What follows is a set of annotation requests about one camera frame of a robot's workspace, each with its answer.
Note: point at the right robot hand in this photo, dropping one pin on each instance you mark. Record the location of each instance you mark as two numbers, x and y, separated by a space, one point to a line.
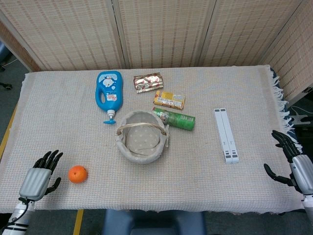
292 156

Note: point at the white folding laptop stand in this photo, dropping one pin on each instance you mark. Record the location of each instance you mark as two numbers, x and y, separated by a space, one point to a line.
226 135

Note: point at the grey fabric basket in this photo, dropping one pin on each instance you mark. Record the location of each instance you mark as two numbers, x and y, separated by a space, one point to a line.
141 138

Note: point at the grey woven tablecloth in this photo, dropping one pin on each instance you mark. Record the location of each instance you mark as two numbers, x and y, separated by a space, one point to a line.
156 147

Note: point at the gold foil snack pack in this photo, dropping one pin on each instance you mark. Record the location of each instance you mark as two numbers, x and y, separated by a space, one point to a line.
148 82

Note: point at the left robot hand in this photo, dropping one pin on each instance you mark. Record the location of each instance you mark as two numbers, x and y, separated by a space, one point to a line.
36 180

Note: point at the yellow snack box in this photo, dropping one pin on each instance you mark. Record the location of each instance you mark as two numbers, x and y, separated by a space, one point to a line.
169 99

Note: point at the orange fruit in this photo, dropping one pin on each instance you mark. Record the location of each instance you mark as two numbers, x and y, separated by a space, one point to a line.
77 174

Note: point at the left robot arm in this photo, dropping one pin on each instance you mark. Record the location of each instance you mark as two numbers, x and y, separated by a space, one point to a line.
18 216

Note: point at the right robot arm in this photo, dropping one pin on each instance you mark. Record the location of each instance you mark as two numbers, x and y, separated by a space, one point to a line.
307 204

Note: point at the green cylindrical can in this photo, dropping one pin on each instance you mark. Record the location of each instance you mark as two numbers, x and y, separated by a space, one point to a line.
176 118

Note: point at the blue pump detergent bottle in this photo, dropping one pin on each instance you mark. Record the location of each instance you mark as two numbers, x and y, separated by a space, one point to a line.
109 91

